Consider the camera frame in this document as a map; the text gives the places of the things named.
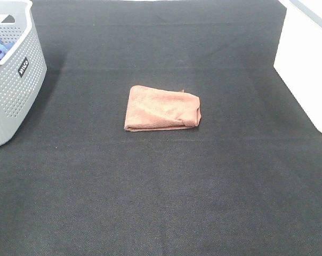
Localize white storage bin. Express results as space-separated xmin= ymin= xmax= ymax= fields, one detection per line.
xmin=273 ymin=1 xmax=322 ymax=133

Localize grey perforated laundry basket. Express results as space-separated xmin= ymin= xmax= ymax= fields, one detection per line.
xmin=0 ymin=1 xmax=47 ymax=146

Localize brown microfiber towel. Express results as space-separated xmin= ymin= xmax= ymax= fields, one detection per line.
xmin=124 ymin=85 xmax=202 ymax=132

